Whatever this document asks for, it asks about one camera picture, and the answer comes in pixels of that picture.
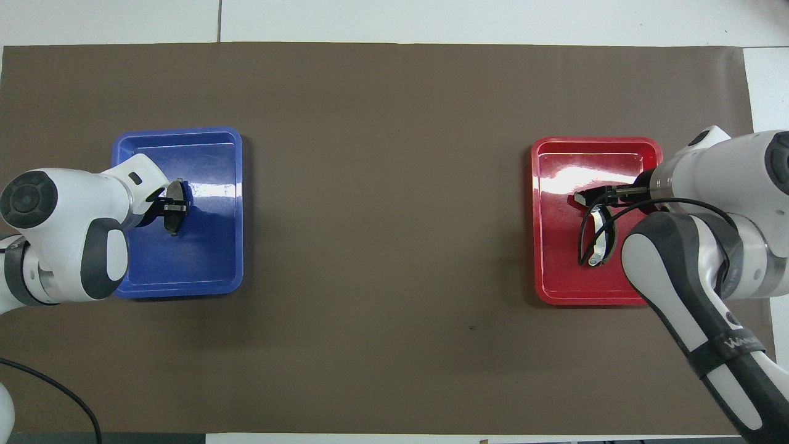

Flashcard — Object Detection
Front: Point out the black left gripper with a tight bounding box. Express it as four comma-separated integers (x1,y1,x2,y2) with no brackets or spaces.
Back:
146,187,187,221

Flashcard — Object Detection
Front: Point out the dark brake pad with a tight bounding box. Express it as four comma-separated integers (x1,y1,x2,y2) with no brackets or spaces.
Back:
165,178,189,237

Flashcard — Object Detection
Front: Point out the curved brake shoe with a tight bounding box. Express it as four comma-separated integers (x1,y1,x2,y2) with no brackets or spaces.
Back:
586,203,618,268

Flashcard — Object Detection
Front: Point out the brown table mat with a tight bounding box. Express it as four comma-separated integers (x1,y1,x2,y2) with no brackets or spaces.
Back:
0,42,783,435

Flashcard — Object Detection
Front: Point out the blue plastic tray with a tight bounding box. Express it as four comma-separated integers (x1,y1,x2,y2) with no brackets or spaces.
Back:
110,126,244,300

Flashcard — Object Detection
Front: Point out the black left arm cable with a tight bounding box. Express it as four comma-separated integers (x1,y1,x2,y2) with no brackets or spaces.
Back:
0,357,103,444

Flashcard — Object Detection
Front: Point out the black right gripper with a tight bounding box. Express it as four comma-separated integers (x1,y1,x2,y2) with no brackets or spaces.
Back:
574,170,658,214

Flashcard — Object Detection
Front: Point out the red plastic tray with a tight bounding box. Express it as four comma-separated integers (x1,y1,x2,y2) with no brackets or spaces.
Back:
531,136,664,306

